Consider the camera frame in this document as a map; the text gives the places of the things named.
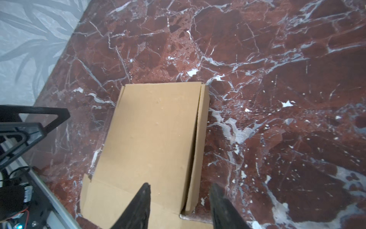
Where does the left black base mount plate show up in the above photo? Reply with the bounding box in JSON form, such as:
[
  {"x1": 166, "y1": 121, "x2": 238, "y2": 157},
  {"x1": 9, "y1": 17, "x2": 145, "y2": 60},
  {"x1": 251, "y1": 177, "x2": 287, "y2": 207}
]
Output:
[{"x1": 9, "y1": 172, "x2": 64, "y2": 229}]

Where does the brown cardboard box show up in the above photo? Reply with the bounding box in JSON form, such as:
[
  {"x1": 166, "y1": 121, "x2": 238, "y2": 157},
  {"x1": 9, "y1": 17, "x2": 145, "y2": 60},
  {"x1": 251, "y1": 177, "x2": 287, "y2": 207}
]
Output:
[{"x1": 80, "y1": 82, "x2": 212, "y2": 229}]

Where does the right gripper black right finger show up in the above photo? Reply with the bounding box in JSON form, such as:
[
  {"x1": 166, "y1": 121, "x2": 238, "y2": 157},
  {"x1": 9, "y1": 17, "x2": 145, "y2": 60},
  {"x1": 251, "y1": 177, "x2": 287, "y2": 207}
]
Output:
[{"x1": 209, "y1": 183, "x2": 250, "y2": 229}]

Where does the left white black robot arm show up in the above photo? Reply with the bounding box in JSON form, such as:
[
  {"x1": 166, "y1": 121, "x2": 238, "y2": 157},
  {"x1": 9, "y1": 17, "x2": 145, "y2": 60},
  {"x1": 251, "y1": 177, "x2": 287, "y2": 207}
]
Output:
[{"x1": 1, "y1": 105, "x2": 70, "y2": 220}]

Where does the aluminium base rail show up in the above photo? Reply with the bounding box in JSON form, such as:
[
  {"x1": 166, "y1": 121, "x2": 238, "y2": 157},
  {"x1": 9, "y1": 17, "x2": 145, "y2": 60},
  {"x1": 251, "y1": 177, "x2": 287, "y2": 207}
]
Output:
[{"x1": 1, "y1": 157, "x2": 80, "y2": 229}]

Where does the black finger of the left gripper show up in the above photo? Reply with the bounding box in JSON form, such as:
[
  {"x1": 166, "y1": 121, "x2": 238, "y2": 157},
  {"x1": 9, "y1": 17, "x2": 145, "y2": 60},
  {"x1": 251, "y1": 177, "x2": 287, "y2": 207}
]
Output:
[
  {"x1": 1, "y1": 122, "x2": 47, "y2": 171},
  {"x1": 1, "y1": 105, "x2": 71, "y2": 134}
]

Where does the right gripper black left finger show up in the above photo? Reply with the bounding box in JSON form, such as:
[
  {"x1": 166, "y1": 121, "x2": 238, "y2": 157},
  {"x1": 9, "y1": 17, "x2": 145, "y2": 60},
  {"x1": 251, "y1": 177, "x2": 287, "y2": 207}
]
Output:
[{"x1": 111, "y1": 183, "x2": 151, "y2": 229}]

